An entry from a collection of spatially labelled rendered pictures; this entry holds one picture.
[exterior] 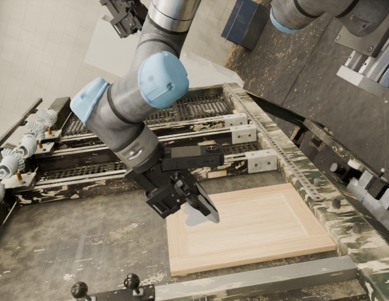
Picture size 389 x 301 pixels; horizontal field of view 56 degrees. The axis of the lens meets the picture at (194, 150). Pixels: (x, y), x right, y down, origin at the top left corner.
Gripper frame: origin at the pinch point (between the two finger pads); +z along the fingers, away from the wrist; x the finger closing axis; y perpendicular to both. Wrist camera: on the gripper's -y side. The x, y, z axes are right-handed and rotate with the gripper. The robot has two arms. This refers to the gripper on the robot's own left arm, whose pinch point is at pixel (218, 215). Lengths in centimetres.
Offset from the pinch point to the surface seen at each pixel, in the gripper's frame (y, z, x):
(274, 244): 0.7, 36.3, -22.5
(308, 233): -9, 42, -25
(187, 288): 22.3, 19.6, -8.0
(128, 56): 79, 16, -414
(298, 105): -47, 127, -252
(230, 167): 5, 34, -70
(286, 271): -0.2, 33.6, -9.3
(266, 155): -10, 39, -71
